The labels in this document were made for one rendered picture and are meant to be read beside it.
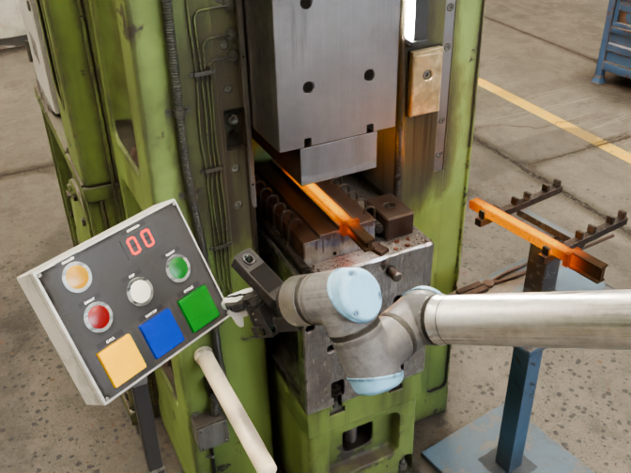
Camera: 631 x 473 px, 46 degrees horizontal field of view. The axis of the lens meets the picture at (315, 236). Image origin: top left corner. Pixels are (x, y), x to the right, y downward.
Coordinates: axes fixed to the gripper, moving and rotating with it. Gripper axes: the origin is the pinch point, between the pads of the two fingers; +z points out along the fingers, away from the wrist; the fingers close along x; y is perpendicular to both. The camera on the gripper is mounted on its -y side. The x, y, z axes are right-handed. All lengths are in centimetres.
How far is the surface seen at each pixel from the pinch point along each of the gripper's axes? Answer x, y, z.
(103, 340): -21.2, -4.0, 10.7
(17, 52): 235, -149, 477
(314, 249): 37.8, 5.8, 12.9
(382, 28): 54, -35, -19
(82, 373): -27.0, -0.3, 12.8
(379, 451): 54, 81, 43
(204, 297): 2.0, -0.3, 10.0
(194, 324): -2.9, 3.4, 9.9
